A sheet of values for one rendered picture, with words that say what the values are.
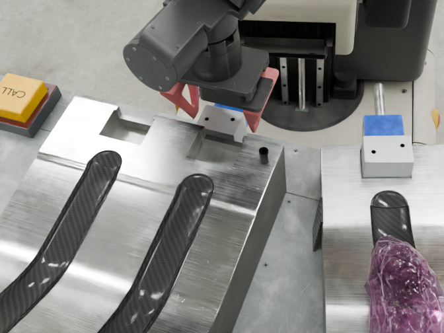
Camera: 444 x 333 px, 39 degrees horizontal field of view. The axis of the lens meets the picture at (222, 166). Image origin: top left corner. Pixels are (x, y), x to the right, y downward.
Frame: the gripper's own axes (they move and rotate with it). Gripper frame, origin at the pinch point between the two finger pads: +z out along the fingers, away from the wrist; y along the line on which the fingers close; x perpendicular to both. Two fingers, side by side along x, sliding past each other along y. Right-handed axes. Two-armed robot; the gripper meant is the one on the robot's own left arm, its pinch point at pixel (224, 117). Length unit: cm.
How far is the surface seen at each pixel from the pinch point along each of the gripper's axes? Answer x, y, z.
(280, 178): -6.9, 9.3, -0.5
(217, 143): -5.8, 1.7, -2.7
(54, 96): -0.5, -25.1, 3.5
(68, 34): 83, -99, 85
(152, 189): -14.3, -2.1, -4.1
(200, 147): -6.4, -0.2, -2.0
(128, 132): -6.6, -9.4, -1.6
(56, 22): 88, -106, 85
